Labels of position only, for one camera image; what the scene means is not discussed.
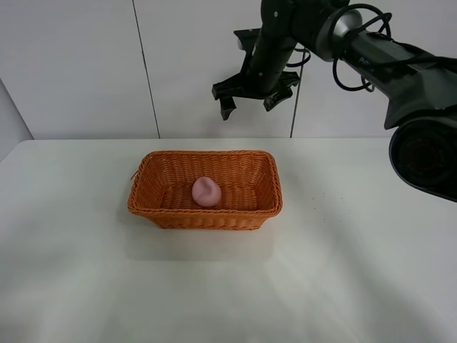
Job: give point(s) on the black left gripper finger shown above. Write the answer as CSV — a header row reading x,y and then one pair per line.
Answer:
x,y
227,105

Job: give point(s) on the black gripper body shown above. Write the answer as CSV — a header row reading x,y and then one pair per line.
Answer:
x,y
268,50

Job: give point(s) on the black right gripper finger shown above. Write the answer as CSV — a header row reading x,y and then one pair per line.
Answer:
x,y
280,93

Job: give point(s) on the pink peach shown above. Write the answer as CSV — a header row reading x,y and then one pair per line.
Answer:
x,y
206,192

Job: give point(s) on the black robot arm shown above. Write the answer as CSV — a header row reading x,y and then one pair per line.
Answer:
x,y
421,87

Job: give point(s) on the orange woven rectangular basket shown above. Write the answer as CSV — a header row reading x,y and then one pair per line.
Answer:
x,y
249,182

